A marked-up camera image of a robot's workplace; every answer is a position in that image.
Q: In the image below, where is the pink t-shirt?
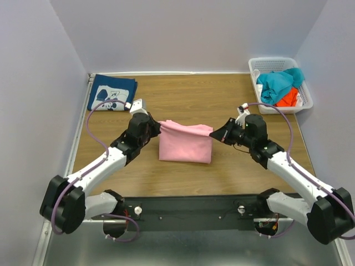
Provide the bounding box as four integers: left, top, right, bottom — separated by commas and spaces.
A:
159, 120, 213, 164

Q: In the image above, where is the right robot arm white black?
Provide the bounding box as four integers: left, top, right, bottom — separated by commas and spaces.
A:
210, 114, 354, 244

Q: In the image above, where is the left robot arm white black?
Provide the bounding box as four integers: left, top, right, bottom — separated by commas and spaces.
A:
39, 111, 160, 235

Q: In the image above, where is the folded blue printed t-shirt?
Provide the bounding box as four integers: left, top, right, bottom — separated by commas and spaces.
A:
87, 75, 138, 111

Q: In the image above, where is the teal t-shirt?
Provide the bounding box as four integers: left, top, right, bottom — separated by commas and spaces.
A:
258, 68, 305, 107

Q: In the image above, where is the white garment in basket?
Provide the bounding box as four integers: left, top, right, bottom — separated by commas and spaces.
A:
251, 69, 263, 96

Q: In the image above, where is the orange t-shirt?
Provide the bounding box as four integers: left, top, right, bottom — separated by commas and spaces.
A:
275, 87, 298, 108

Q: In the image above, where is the white plastic basket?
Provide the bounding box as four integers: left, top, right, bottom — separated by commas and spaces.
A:
248, 57, 313, 114

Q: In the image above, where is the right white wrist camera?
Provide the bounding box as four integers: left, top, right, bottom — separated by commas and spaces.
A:
235, 103, 250, 126

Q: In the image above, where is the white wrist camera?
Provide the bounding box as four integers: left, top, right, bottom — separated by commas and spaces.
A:
235, 103, 250, 126
124, 99, 148, 116

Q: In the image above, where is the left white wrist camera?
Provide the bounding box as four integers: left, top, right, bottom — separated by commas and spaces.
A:
124, 99, 148, 116

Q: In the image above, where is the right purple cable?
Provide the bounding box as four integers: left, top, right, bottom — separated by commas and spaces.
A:
246, 102, 355, 241

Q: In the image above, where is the purple cable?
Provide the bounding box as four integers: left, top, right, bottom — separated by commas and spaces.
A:
52, 100, 131, 235
246, 102, 355, 241

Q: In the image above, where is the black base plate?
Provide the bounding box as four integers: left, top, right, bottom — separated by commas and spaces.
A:
103, 194, 280, 239

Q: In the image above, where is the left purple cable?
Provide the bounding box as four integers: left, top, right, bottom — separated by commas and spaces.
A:
52, 100, 131, 235

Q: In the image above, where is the aluminium frame rail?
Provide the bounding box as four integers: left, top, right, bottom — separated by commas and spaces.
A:
32, 73, 95, 265

